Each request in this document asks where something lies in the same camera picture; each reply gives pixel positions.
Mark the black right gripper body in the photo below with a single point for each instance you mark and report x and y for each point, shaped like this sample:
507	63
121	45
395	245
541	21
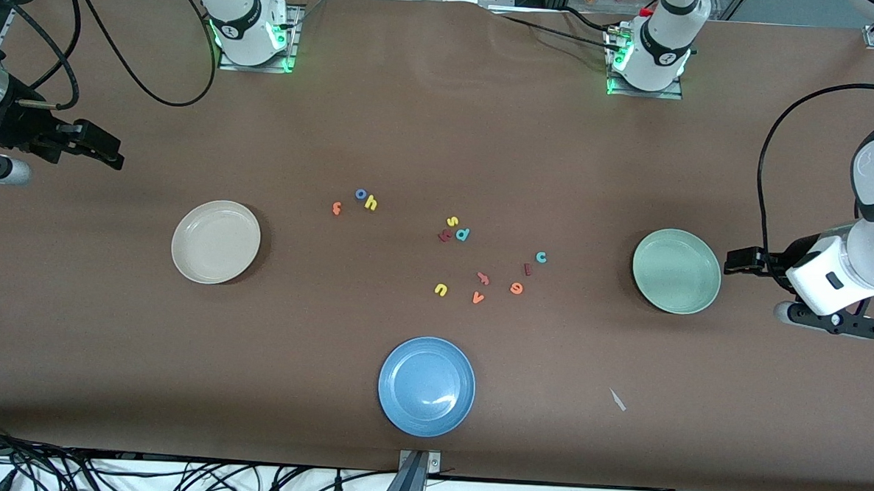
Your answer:
23	133

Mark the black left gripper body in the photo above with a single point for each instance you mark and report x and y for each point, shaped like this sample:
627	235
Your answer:
789	259

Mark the orange letter e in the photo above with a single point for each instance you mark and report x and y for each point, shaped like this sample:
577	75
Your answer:
516	287

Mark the yellow letter h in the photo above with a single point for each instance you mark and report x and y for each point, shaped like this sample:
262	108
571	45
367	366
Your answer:
370	204

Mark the light green plate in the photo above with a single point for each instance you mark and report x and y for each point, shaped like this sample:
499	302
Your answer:
676	271

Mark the beige brown plate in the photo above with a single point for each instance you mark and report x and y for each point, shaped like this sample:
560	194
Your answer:
216	242

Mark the white paper scrap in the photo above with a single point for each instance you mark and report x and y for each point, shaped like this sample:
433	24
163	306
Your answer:
617	399

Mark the pink letter f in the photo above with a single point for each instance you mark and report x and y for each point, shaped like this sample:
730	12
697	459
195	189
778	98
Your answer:
483	278

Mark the teal letter p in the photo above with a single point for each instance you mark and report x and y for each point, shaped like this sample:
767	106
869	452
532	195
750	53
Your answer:
462	234

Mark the yellow letter u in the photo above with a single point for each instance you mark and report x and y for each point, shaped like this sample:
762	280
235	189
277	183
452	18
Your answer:
441	290

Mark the brown table cover mat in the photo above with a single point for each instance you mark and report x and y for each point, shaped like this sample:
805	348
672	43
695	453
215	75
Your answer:
442	128

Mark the blue plate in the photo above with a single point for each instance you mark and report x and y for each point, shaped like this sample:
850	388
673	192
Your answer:
426	387

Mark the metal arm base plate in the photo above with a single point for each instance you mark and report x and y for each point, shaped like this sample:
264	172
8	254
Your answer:
657	94
293	36

